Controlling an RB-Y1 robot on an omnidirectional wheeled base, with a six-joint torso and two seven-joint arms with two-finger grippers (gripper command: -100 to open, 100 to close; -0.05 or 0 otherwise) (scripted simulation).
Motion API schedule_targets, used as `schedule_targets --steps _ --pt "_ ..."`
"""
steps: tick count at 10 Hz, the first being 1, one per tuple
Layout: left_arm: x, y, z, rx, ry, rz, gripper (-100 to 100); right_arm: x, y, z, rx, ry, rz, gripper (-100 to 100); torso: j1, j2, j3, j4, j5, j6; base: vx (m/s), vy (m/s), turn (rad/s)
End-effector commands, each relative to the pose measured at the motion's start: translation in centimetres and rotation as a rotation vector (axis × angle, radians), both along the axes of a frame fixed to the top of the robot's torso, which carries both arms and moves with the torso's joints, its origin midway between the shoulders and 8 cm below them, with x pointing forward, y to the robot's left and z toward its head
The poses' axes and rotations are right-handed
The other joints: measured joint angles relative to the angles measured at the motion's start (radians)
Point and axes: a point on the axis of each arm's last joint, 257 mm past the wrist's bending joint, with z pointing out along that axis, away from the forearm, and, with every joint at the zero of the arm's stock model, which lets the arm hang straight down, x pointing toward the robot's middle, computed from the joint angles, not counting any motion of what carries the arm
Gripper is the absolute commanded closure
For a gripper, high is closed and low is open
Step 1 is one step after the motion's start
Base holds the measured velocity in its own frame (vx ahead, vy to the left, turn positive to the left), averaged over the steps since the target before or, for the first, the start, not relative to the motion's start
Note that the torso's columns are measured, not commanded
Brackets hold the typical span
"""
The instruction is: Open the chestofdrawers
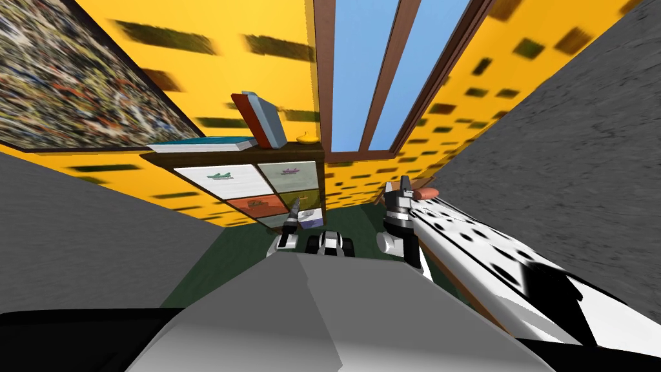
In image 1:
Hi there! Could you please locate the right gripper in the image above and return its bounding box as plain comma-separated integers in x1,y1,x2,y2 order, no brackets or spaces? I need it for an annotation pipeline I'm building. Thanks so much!
383,175,416,212

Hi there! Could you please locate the brown cabinet with coloured drawers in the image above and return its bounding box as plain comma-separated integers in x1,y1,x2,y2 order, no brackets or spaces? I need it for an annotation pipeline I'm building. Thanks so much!
140,91,327,231

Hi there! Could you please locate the white black-spotted door leaf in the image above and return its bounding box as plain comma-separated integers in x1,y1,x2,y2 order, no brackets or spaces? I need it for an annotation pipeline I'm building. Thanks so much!
407,178,661,358

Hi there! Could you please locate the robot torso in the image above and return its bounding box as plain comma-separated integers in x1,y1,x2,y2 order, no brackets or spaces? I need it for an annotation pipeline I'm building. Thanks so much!
126,231,556,372

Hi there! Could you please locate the brown-framed window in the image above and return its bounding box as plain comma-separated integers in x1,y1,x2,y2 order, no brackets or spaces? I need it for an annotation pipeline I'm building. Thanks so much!
312,0,498,164

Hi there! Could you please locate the large speckled wall painting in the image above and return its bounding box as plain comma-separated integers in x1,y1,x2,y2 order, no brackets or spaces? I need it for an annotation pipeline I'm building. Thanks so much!
0,0,206,154

